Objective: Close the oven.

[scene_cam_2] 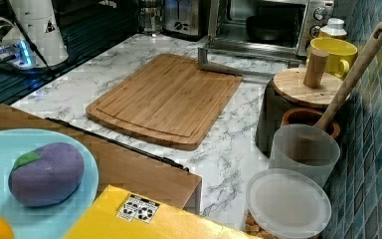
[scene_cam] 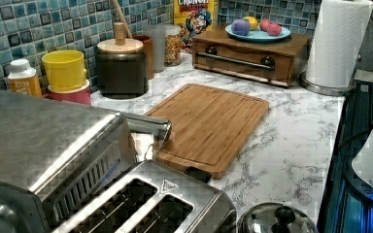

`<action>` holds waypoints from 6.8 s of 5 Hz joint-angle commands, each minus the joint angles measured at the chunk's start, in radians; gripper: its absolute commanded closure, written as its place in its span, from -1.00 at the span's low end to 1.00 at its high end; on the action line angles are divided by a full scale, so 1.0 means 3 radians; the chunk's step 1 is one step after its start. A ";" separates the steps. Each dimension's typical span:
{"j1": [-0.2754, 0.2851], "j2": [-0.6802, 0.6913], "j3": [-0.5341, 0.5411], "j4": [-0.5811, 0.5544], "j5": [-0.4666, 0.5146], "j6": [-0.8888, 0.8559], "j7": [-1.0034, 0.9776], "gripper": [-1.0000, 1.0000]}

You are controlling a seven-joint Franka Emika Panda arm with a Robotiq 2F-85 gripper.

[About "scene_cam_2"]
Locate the glass oven door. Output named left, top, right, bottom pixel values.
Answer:
left=198, top=39, right=301, bottom=79

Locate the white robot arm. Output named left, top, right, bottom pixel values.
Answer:
left=0, top=0, right=69, bottom=70

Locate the dark pan inside oven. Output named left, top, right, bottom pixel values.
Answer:
left=246, top=15, right=293, bottom=42

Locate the silver toaster oven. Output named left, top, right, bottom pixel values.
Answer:
left=208, top=0, right=334, bottom=59

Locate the bamboo cutting board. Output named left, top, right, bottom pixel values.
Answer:
left=86, top=54, right=243, bottom=150

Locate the silver two-slot toaster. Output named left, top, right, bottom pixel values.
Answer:
left=163, top=0, right=202, bottom=37

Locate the frosted plastic cup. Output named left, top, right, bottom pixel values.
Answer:
left=269, top=124, right=340, bottom=186

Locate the brown ceramic utensil crock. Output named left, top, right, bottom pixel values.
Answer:
left=282, top=108, right=340, bottom=139

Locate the glass jar with metal lid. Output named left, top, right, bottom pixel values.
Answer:
left=138, top=0, right=163, bottom=35

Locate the yellow cereal box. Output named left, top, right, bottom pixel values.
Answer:
left=64, top=185, right=260, bottom=239

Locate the plastic-lidded cereal jar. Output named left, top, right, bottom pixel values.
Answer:
left=246, top=168, right=331, bottom=239

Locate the black canister with wooden lid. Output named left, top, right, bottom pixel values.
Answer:
left=255, top=68, right=342, bottom=157

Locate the wooden spoon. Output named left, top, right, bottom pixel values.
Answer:
left=314, top=22, right=382, bottom=130

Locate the purple toy eggplant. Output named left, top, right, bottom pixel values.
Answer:
left=8, top=142, right=85, bottom=207

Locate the yellow ceramic mug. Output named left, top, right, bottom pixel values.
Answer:
left=309, top=37, right=358, bottom=80

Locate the white-capped spice bottle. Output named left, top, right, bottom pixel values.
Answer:
left=318, top=18, right=347, bottom=40

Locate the light blue plate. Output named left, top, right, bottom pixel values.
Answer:
left=0, top=128, right=98, bottom=239

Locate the wooden tray with black handle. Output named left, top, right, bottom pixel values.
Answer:
left=0, top=104, right=202, bottom=214

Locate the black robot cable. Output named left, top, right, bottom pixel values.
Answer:
left=3, top=0, right=56, bottom=76

